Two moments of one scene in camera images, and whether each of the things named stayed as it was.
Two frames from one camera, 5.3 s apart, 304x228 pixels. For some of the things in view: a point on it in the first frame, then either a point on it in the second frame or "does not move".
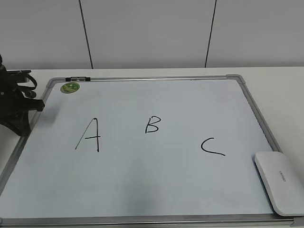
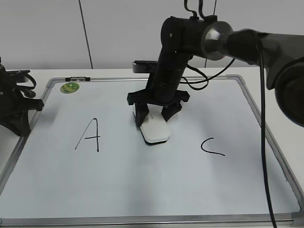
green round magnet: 70,87 does not move
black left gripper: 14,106 does not move
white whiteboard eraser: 284,181 to 155,129
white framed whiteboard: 168,151 does not move
